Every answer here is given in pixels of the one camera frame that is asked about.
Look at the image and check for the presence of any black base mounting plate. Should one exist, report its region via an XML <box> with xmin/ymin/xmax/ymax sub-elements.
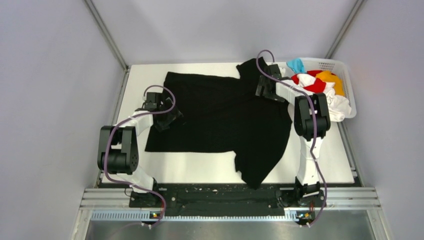
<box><xmin>129</xmin><ymin>183</ymin><xmax>325</xmax><ymax>217</ymax></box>

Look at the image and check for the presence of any aluminium frame rail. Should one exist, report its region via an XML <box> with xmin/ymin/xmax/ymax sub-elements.
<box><xmin>71</xmin><ymin>186</ymin><xmax>393</xmax><ymax>240</ymax></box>

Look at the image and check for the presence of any light blue t shirt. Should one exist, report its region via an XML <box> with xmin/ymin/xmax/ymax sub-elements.
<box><xmin>286</xmin><ymin>58</ymin><xmax>307</xmax><ymax>74</ymax></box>

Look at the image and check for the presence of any yellow t shirt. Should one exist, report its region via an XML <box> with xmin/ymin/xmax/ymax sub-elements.
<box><xmin>315</xmin><ymin>70</ymin><xmax>346</xmax><ymax>97</ymax></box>

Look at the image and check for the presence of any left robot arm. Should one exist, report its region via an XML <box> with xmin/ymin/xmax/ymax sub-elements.
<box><xmin>97</xmin><ymin>92</ymin><xmax>182</xmax><ymax>208</ymax></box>

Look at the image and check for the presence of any left corner metal post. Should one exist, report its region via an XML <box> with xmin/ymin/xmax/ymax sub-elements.
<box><xmin>83</xmin><ymin>0</ymin><xmax>129</xmax><ymax>72</ymax></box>

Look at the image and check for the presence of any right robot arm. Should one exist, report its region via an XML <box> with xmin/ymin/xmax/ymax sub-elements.
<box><xmin>256</xmin><ymin>64</ymin><xmax>331</xmax><ymax>207</ymax></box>

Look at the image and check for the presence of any white t shirt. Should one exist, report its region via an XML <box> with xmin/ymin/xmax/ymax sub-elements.
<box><xmin>301</xmin><ymin>87</ymin><xmax>352</xmax><ymax>122</ymax></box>

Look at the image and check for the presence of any white plastic laundry basket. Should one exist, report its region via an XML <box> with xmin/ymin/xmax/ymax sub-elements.
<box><xmin>286</xmin><ymin>57</ymin><xmax>356</xmax><ymax>123</ymax></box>

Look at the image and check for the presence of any right corner metal post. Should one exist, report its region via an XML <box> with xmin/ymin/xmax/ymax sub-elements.
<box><xmin>324</xmin><ymin>0</ymin><xmax>367</xmax><ymax>59</ymax></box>

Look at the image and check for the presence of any black t shirt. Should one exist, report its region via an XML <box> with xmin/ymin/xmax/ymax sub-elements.
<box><xmin>145</xmin><ymin>58</ymin><xmax>292</xmax><ymax>189</ymax></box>

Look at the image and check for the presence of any red t shirt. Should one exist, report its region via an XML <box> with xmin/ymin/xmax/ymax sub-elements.
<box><xmin>291</xmin><ymin>70</ymin><xmax>327</xmax><ymax>93</ymax></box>

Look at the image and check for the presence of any corner metal post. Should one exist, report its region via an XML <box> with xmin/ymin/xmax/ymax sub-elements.
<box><xmin>83</xmin><ymin>0</ymin><xmax>129</xmax><ymax>72</ymax></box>
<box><xmin>324</xmin><ymin>0</ymin><xmax>367</xmax><ymax>59</ymax></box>

